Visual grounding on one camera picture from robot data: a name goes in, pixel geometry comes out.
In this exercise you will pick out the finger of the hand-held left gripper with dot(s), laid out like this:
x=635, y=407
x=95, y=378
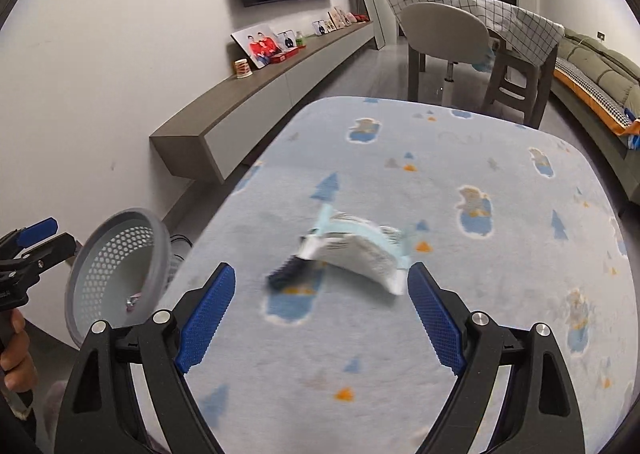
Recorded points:
x=37, y=229
x=50, y=249

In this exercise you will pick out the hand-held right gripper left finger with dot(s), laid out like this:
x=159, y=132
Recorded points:
x=205, y=319

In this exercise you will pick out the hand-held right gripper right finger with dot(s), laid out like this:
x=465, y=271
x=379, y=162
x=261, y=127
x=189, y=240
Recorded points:
x=435, y=319

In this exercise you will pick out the grey perforated plastic basket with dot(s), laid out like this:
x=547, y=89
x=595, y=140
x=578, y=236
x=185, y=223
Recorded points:
x=125, y=279

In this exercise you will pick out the white and blue packet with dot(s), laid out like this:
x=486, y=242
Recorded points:
x=360, y=254

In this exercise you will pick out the person's left forearm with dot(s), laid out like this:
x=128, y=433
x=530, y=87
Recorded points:
x=12, y=434

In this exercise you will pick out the person's left hand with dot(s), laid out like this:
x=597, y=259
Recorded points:
x=17, y=359

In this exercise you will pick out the silver foil wrapper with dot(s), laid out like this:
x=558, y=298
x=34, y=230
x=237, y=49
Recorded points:
x=133, y=304

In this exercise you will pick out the patterned mug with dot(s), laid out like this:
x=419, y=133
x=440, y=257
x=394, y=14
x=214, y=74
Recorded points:
x=243, y=68

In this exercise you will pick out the grey-brown stool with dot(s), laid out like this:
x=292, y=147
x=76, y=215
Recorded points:
x=520, y=68

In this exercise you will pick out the flat red box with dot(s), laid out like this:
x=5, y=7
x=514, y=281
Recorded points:
x=285, y=55

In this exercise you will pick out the beige round-backed chair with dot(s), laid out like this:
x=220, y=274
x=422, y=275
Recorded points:
x=445, y=31

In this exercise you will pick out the green bottle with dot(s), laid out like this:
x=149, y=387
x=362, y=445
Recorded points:
x=300, y=39

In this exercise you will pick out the green quilted sofa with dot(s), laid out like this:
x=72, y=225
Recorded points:
x=600, y=68

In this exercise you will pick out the table with checked cloth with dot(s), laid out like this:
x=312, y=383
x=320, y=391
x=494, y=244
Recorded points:
x=525, y=28

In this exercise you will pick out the long wall-mounted cabinet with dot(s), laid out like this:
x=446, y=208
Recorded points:
x=260, y=103

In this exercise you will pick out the large photo frame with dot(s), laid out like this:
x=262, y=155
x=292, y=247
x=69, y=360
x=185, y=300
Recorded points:
x=260, y=46

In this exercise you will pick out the small photo frame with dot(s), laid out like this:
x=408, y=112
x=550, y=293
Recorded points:
x=286, y=39

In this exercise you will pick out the small picture frame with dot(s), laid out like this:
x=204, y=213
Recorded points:
x=321, y=27

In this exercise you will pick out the pink picture frame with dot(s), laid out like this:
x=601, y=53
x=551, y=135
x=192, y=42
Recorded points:
x=338, y=17

